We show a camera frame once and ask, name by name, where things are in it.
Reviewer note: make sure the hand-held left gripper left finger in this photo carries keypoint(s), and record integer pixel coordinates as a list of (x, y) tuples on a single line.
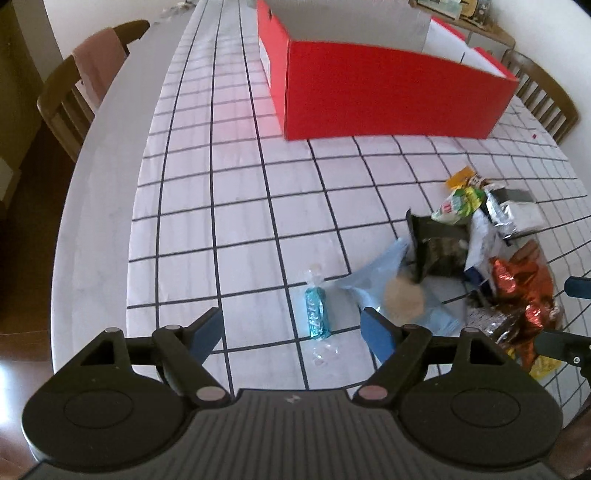
[(206, 334)]

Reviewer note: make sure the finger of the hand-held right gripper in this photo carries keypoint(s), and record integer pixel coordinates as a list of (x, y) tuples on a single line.
[(561, 346), (578, 286)]

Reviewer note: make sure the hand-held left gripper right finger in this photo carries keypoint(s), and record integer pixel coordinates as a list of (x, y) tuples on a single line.
[(378, 337)]

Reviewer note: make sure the yellow cartoon snack packet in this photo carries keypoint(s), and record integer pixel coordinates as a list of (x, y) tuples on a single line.
[(545, 367)]

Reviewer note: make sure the brown orange snack packet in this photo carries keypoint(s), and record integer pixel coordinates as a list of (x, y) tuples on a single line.
[(531, 281)]

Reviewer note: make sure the light blue cookie packet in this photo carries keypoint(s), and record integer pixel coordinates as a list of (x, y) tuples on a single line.
[(369, 279)]

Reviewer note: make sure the teal snack packet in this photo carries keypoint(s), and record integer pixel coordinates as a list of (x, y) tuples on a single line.
[(316, 309)]

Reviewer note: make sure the dark brown snack packet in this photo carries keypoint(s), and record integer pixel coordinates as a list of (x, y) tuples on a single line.
[(496, 323)]

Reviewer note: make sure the dark green snack packet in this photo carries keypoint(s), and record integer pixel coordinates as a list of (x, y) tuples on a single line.
[(438, 254)]

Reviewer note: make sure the white snack packet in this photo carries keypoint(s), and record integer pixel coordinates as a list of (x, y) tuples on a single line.
[(480, 244)]

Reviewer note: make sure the red cardboard box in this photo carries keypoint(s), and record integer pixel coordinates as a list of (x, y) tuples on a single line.
[(369, 92)]

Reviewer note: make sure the clear plastic wrapper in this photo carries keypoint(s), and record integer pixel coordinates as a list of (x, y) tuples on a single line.
[(325, 356)]

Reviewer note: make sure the silver foil snack packet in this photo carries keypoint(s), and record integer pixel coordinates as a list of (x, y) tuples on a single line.
[(503, 214)]

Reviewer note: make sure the green yellow snack packet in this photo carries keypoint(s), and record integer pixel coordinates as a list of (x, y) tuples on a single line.
[(458, 205)]

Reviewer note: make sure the white checked tablecloth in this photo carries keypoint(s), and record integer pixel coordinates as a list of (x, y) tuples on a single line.
[(231, 184)]

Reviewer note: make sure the yellow orange snack packet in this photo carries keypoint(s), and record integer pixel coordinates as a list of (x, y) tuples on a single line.
[(461, 177)]

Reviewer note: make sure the wooden chair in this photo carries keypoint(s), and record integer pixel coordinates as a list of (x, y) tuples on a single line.
[(60, 110), (545, 92)]

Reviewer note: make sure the wooden cabinet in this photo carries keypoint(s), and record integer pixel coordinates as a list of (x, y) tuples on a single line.
[(489, 30)]

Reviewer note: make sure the pink cloth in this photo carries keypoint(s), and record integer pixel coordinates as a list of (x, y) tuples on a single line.
[(99, 64)]

